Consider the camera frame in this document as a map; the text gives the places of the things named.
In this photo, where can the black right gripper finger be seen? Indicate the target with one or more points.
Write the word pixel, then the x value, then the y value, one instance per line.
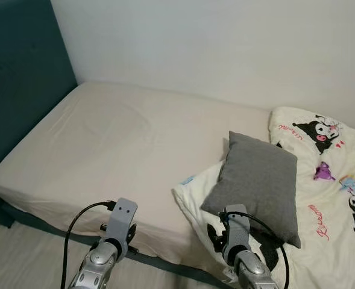
pixel 214 239

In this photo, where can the grey pillow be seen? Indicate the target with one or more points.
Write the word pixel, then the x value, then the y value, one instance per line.
pixel 255 180

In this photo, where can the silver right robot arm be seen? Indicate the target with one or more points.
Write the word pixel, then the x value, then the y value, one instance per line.
pixel 252 271

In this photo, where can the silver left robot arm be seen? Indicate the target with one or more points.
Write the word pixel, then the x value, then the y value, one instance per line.
pixel 96 265

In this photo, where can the cream sheeted mattress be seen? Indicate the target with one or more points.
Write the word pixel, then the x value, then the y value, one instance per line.
pixel 105 138

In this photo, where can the cream cartoon print blanket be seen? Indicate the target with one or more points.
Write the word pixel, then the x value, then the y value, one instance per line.
pixel 322 253

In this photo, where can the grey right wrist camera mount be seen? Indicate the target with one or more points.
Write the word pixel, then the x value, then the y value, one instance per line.
pixel 237 229

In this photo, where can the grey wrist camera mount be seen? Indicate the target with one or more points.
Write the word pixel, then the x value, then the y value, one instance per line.
pixel 123 218
pixel 237 229

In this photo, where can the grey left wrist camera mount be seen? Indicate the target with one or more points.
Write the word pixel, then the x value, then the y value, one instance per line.
pixel 123 218

